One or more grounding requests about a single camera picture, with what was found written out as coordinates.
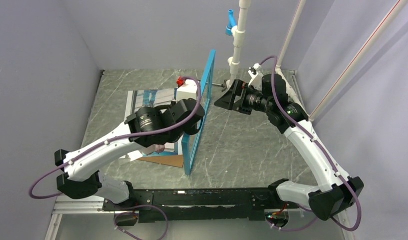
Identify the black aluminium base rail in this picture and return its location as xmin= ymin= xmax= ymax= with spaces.
xmin=51 ymin=187 xmax=344 ymax=223

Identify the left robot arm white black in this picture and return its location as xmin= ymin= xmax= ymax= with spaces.
xmin=57 ymin=98 xmax=205 ymax=210

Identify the black handled hammer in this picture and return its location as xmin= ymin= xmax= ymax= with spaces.
xmin=212 ymin=79 xmax=227 ymax=92

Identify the blue wooden picture frame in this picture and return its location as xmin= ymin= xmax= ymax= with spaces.
xmin=181 ymin=49 xmax=216 ymax=176

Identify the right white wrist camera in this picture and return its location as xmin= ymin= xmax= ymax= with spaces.
xmin=248 ymin=62 xmax=263 ymax=91

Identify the printed photo with white border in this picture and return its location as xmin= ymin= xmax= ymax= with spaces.
xmin=123 ymin=88 xmax=183 ymax=161

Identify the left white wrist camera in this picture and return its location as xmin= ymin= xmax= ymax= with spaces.
xmin=175 ymin=76 xmax=198 ymax=101

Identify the blue pipe fitting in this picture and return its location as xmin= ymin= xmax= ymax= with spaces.
xmin=225 ymin=9 xmax=237 ymax=36

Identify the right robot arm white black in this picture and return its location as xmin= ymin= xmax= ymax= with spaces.
xmin=214 ymin=73 xmax=364 ymax=221

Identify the white PVC pipe stand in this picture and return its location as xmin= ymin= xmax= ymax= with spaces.
xmin=225 ymin=0 xmax=408 ymax=122

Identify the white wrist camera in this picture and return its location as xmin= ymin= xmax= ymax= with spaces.
xmin=248 ymin=62 xmax=263 ymax=91
xmin=175 ymin=76 xmax=198 ymax=101

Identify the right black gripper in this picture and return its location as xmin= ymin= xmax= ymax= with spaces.
xmin=215 ymin=79 xmax=272 ymax=115

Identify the brown cardboard backing board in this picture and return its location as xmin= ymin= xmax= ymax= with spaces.
xmin=138 ymin=154 xmax=184 ymax=168

